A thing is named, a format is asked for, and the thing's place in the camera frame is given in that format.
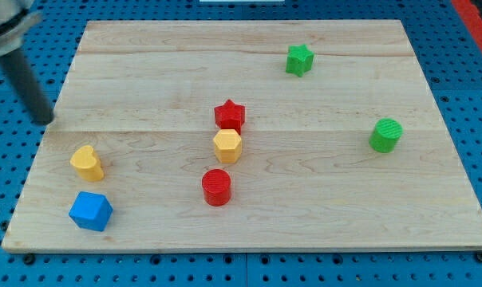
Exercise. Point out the red tape strip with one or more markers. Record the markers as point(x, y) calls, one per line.
point(470, 13)

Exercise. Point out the red cylinder block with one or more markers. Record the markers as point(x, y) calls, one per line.
point(216, 185)

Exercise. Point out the green star block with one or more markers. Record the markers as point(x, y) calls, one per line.
point(299, 60)

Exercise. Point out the yellow heart block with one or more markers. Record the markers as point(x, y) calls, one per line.
point(87, 164)

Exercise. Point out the green cylinder block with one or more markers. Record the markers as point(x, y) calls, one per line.
point(385, 135)

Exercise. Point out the blue cube block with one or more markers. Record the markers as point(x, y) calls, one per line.
point(91, 211)

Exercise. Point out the red star block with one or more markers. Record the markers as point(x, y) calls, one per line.
point(230, 116)

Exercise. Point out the light wooden board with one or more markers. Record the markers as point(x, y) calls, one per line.
point(143, 93)

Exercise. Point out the yellow hexagon block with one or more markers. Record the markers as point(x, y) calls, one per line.
point(227, 145)

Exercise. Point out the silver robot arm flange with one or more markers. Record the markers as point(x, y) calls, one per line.
point(15, 20)

